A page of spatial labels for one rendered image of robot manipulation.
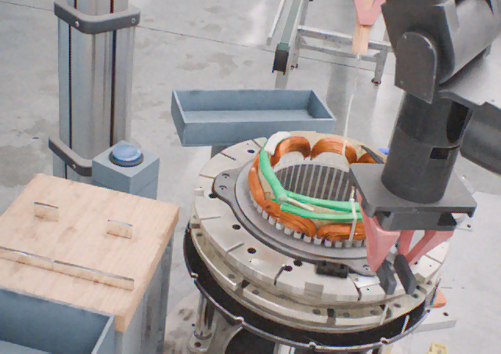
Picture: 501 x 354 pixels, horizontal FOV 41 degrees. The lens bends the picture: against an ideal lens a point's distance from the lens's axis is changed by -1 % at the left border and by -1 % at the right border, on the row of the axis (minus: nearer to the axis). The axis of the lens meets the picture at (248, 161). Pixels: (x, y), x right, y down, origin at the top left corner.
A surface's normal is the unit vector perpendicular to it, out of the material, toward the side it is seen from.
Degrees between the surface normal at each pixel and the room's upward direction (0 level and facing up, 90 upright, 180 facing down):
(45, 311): 90
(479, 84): 18
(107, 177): 90
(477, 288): 0
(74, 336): 90
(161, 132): 0
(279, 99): 90
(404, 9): 108
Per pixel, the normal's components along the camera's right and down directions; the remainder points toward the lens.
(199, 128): 0.26, 0.55
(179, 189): 0.13, -0.83
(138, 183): 0.87, 0.36
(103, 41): 0.69, 0.47
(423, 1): -0.69, 0.55
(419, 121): -0.68, 0.32
